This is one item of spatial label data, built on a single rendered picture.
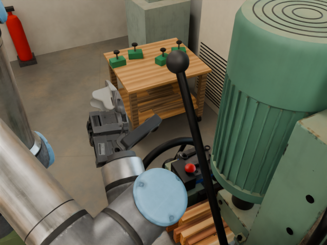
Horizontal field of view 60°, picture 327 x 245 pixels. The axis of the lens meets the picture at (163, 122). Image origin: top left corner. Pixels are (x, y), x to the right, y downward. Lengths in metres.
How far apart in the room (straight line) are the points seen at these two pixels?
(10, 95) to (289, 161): 0.71
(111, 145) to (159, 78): 1.42
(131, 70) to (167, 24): 0.85
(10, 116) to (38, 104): 1.94
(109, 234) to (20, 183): 0.14
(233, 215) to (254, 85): 0.38
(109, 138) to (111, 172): 0.09
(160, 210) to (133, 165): 0.18
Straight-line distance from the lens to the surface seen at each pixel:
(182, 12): 2.86
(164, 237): 0.82
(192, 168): 0.79
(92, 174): 2.12
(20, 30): 3.36
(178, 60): 0.41
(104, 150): 0.61
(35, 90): 3.06
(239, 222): 0.68
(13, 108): 0.91
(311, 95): 0.38
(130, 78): 2.03
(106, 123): 0.63
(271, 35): 0.35
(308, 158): 0.38
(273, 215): 0.49
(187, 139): 0.98
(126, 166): 0.58
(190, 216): 0.77
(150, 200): 0.43
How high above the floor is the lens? 1.65
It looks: 43 degrees down
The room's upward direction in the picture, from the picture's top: straight up
